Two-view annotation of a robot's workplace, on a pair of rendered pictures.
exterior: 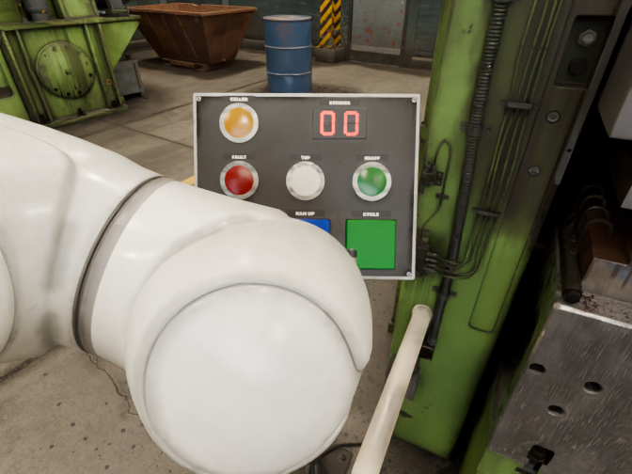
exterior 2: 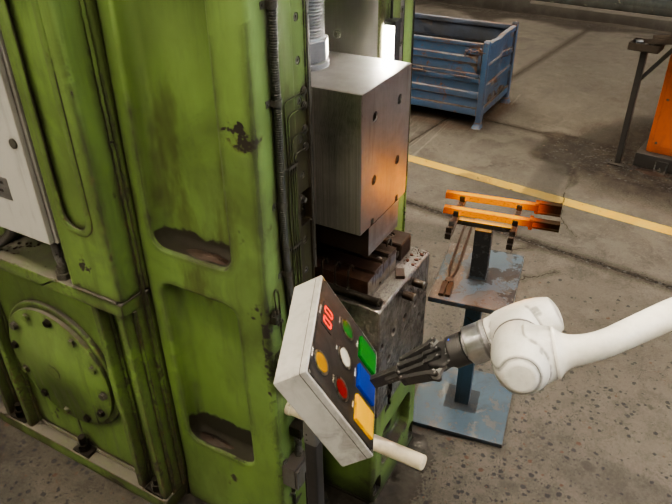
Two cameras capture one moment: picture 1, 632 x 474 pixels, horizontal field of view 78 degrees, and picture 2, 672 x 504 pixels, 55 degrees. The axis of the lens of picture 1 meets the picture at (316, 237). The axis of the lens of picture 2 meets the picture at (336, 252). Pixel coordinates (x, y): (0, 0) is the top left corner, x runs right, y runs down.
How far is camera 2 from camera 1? 144 cm
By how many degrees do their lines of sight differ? 69
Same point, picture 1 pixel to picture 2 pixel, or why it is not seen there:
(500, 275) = not seen: hidden behind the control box
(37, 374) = not seen: outside the picture
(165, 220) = (529, 317)
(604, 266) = (370, 282)
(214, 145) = (327, 385)
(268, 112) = (319, 343)
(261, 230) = (534, 301)
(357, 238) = (366, 358)
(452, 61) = (268, 248)
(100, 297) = not seen: hidden behind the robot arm
